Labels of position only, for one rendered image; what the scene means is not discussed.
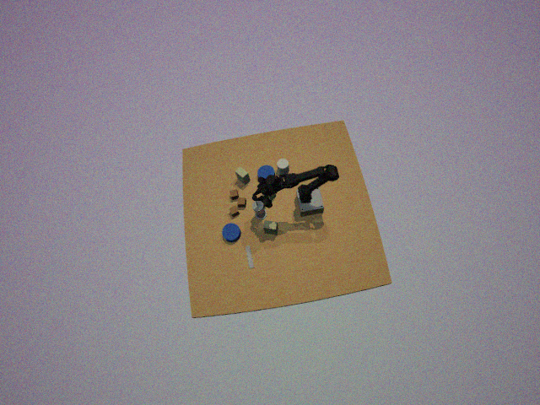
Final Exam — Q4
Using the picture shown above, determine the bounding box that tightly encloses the glass coffee press with black handle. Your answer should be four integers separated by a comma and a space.
252, 195, 267, 219

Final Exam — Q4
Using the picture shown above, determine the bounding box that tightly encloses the grey flat bar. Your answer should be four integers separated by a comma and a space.
246, 246, 254, 268

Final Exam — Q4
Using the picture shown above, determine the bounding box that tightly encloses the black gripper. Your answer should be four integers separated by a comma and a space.
252, 177, 277, 208

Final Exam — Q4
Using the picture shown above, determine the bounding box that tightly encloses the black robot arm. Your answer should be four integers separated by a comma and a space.
257, 165, 339, 203

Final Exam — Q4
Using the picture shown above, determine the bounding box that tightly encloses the dark blue short cylinder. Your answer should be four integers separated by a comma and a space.
257, 165, 275, 179
222, 224, 240, 242

